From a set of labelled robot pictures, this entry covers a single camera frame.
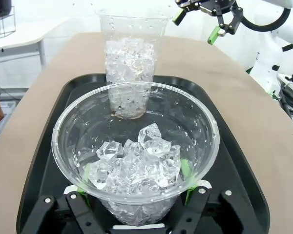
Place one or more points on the white side table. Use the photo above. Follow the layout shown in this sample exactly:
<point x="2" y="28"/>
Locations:
<point x="27" y="39"/>

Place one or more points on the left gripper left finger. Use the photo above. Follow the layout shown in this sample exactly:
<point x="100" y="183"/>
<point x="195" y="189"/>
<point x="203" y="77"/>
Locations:
<point x="75" y="212"/>

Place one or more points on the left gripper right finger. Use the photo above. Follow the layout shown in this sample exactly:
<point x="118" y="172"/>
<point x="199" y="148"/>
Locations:
<point x="205" y="212"/>

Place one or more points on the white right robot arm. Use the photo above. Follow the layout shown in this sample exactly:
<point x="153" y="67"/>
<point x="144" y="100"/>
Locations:
<point x="290" y="48"/>

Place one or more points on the black plastic serving tray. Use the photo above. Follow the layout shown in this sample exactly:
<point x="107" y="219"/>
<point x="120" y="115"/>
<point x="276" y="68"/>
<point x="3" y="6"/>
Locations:
<point x="234" y="170"/>

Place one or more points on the clear plastic storage bin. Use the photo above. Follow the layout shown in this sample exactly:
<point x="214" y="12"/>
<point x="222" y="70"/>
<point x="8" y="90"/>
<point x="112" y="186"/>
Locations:
<point x="7" y="107"/>

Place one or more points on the clear plastic cup with ice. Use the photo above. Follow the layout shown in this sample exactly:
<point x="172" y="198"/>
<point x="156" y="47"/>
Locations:
<point x="136" y="165"/>
<point x="129" y="61"/>

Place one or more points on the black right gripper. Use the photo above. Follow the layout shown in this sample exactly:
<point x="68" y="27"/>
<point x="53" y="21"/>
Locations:
<point x="217" y="7"/>

